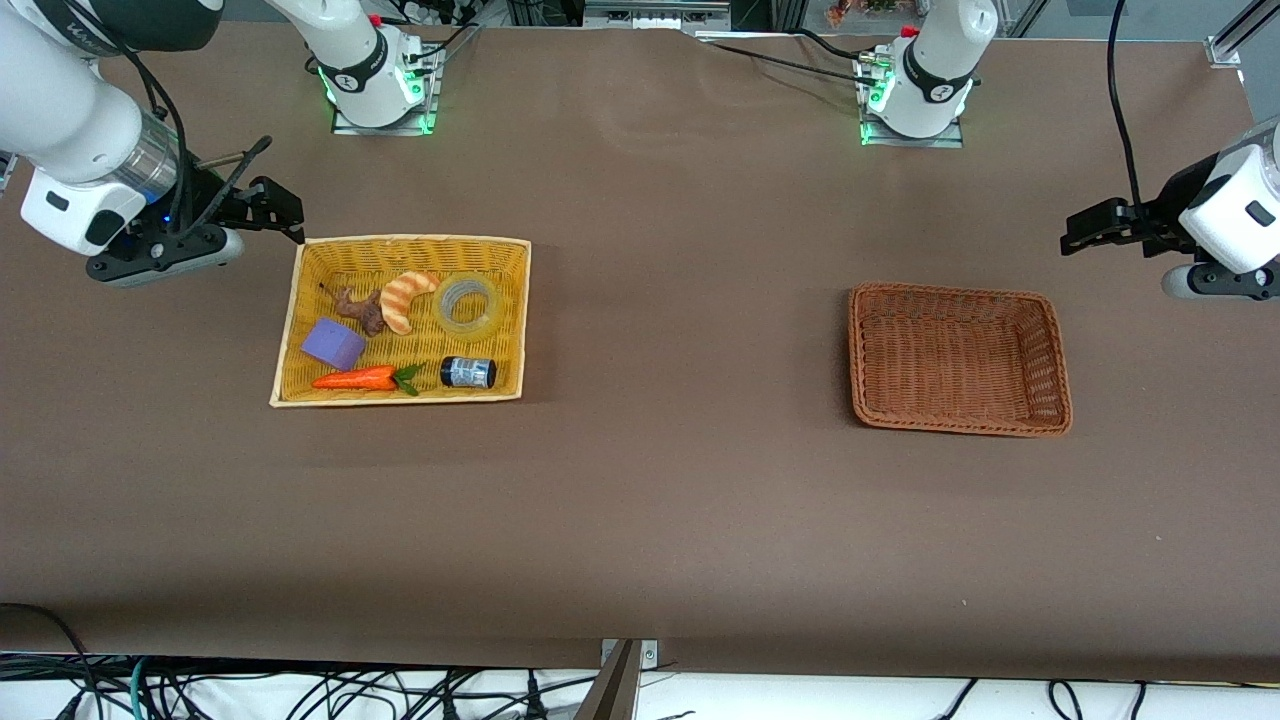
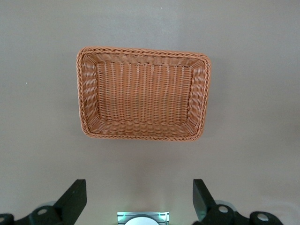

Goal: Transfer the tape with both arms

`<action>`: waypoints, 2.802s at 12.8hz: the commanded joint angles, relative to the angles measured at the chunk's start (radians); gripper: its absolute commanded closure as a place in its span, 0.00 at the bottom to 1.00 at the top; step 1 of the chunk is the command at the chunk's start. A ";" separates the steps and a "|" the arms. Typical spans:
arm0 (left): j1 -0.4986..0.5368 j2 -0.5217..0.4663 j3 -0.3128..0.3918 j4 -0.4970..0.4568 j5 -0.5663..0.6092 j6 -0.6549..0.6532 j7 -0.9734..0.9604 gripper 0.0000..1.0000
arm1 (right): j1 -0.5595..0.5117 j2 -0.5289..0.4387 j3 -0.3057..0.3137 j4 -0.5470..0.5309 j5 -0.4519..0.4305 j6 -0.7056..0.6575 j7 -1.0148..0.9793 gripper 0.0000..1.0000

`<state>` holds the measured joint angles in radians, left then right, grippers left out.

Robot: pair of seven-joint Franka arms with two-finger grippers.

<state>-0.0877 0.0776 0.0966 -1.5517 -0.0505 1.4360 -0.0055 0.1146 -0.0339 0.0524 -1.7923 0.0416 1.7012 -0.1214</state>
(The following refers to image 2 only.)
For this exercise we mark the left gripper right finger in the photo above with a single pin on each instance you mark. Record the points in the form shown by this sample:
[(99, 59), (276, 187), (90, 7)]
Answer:
[(204, 204)]

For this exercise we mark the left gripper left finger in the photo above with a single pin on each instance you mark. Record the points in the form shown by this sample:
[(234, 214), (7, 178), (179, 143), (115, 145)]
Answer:
[(70, 199)]

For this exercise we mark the brown wicker basket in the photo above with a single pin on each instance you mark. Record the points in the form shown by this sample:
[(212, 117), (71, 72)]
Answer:
[(143, 93)]

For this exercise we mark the fabric table cover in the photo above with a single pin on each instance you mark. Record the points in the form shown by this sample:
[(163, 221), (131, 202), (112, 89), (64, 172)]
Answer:
[(35, 70)]

